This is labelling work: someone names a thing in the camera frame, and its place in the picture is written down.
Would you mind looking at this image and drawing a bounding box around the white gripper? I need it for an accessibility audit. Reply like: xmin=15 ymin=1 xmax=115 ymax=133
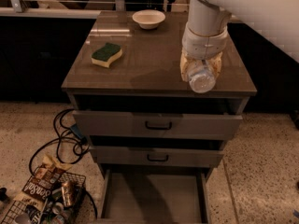
xmin=180 ymin=23 xmax=228 ymax=82

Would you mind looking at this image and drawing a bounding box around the clear plastic water bottle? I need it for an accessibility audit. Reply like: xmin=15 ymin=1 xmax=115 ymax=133
xmin=187 ymin=60 xmax=216 ymax=93

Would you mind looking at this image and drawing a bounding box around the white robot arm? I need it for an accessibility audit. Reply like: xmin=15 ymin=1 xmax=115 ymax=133
xmin=182 ymin=0 xmax=299 ymax=62

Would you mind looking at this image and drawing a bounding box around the top grey drawer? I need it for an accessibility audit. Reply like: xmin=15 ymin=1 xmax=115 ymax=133
xmin=73 ymin=110 xmax=242 ymax=140

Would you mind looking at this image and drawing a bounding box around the grey drawer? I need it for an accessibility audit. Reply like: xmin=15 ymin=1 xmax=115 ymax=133
xmin=94 ymin=167 xmax=212 ymax=224
xmin=90 ymin=146 xmax=223 ymax=168
xmin=73 ymin=110 xmax=242 ymax=140

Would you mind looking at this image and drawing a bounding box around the grey drawer cabinet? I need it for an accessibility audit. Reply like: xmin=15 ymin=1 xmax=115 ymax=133
xmin=61 ymin=10 xmax=258 ymax=224

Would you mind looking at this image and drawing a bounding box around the middle grey drawer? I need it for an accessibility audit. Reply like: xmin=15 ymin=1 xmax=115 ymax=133
xmin=90 ymin=146 xmax=223 ymax=168

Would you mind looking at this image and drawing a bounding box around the bottom grey drawer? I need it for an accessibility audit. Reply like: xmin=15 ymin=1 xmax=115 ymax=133
xmin=94 ymin=167 xmax=212 ymax=224

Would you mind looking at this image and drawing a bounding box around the white bowl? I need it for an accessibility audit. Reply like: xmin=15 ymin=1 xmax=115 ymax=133
xmin=132 ymin=9 xmax=165 ymax=30

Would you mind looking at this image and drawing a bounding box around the green yellow sponge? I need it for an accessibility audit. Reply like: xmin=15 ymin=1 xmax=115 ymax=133
xmin=92 ymin=43 xmax=122 ymax=68

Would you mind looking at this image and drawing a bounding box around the metal railing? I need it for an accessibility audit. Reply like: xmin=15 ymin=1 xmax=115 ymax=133
xmin=0 ymin=0 xmax=244 ymax=25

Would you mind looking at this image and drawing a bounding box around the blue power plug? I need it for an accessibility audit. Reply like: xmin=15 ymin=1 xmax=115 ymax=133
xmin=70 ymin=124 xmax=87 ymax=145

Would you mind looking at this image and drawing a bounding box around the copper drink can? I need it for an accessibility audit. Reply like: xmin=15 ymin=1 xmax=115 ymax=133
xmin=61 ymin=181 xmax=76 ymax=208

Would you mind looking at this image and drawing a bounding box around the brown snack bag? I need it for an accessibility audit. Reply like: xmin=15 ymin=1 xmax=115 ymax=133
xmin=14 ymin=154 xmax=72 ymax=211

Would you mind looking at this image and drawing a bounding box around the black cable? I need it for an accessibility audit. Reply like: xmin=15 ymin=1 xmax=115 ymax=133
xmin=28 ymin=108 xmax=99 ymax=219

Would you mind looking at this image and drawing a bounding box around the black wire basket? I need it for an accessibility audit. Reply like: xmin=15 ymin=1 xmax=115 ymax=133
xmin=1 ymin=169 xmax=86 ymax=224

